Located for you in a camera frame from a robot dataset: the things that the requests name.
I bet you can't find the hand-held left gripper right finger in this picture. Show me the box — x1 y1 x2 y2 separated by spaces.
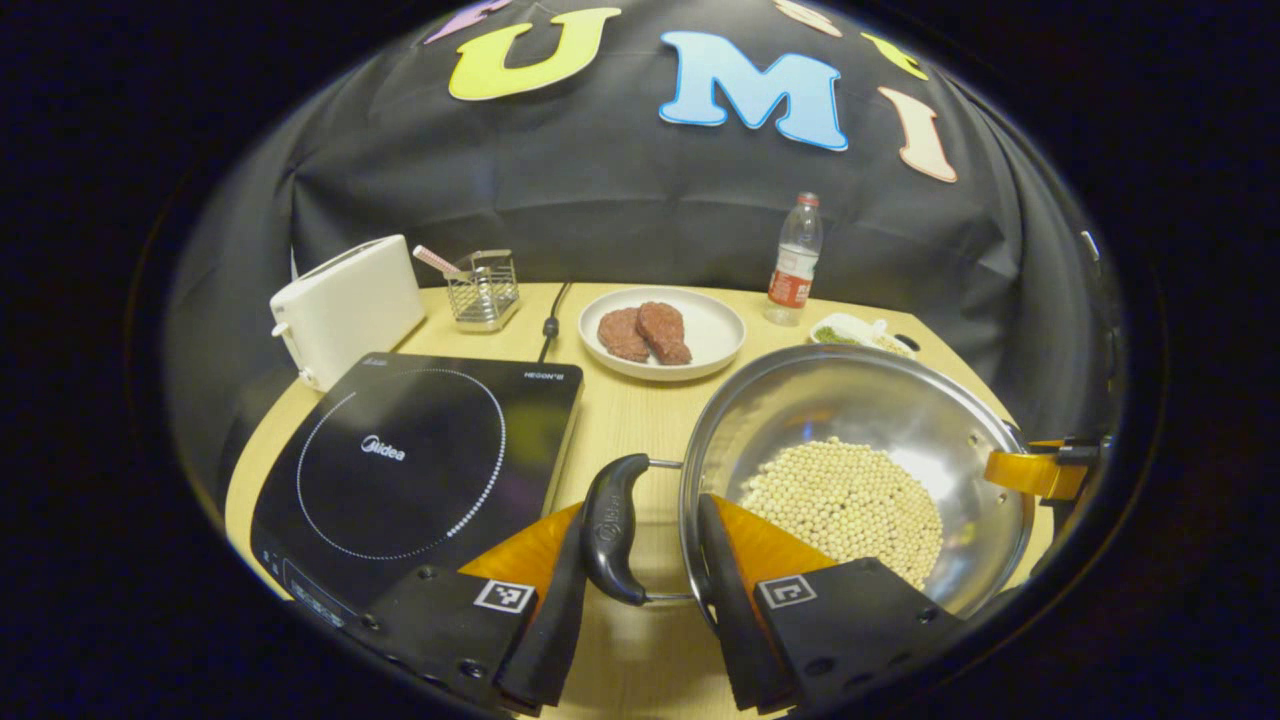
697 493 966 716

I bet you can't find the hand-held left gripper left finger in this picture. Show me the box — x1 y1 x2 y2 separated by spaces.
350 500 591 716

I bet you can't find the steel pot with black handle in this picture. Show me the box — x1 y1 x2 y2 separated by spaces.
580 343 1036 626

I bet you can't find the black induction cooktop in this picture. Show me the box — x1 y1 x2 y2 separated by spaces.
250 351 584 631

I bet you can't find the pile of soybeans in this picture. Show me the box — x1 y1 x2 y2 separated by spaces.
738 436 944 591

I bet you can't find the white divided dish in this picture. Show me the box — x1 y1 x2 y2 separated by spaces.
808 312 919 359

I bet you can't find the white round plate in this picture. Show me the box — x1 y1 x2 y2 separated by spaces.
578 286 747 382

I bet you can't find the brown meat patty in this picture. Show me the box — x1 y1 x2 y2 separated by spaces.
598 307 653 363
637 301 693 366

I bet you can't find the clear plastic water bottle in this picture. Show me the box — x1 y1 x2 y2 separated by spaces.
764 192 825 327

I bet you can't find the white toaster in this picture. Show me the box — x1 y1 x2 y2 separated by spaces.
269 234 427 392

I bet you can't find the black backdrop cloth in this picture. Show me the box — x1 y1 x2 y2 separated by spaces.
165 0 1126 501

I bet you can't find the black power cable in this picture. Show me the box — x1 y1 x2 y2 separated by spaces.
537 281 573 363

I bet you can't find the metal wire utensil holder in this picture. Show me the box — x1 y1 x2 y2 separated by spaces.
444 249 521 333

